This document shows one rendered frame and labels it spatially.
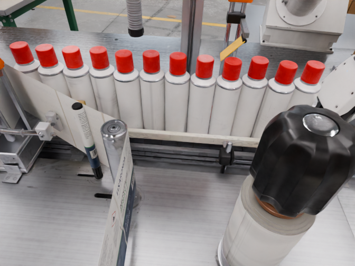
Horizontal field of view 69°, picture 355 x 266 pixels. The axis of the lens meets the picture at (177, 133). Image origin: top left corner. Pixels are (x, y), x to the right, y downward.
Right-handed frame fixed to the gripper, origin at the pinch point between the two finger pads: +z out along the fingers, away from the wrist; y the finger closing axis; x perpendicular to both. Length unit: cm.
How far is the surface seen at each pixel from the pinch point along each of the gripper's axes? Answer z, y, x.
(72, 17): 88, -168, -107
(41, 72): 10, 2, -57
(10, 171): 26, 16, -57
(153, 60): -0.6, 1.3, -37.5
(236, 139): 8.4, 4.1, -14.7
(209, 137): 10.4, 4.1, -20.2
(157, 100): 7.3, 1.9, -33.9
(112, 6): 140, -340, -109
